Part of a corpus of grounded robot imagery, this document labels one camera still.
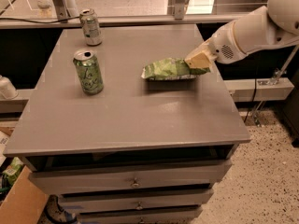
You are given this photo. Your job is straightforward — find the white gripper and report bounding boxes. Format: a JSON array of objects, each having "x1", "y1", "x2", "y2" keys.
[{"x1": 184, "y1": 21, "x2": 246, "y2": 69}]

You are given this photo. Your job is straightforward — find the green jalapeno chip bag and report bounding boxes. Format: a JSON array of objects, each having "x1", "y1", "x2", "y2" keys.
[{"x1": 141, "y1": 58, "x2": 210, "y2": 81}]

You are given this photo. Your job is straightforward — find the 7up soda can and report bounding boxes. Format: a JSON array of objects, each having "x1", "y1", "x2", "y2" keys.
[{"x1": 79, "y1": 8, "x2": 102, "y2": 46}]

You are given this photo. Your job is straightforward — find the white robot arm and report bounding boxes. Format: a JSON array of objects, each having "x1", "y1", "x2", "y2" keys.
[{"x1": 185, "y1": 0, "x2": 299, "y2": 68}]

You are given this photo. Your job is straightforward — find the green La Croix can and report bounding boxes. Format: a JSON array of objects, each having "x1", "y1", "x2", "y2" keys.
[{"x1": 73, "y1": 49, "x2": 104, "y2": 95}]

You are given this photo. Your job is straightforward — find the grey drawer cabinet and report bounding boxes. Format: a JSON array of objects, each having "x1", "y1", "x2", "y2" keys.
[{"x1": 5, "y1": 25, "x2": 249, "y2": 224}]

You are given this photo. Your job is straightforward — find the white cylindrical object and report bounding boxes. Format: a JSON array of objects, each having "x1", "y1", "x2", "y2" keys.
[{"x1": 0, "y1": 76, "x2": 18, "y2": 99}]

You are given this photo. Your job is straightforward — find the green packet in box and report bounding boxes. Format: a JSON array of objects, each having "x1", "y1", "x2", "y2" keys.
[{"x1": 3, "y1": 157, "x2": 23, "y2": 186}]

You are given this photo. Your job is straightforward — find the brown cardboard box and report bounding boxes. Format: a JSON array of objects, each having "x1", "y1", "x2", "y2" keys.
[{"x1": 0, "y1": 167, "x2": 49, "y2": 224}]

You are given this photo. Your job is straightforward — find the black power cable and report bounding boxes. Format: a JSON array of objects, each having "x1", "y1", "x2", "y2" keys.
[{"x1": 243, "y1": 77, "x2": 259, "y2": 123}]

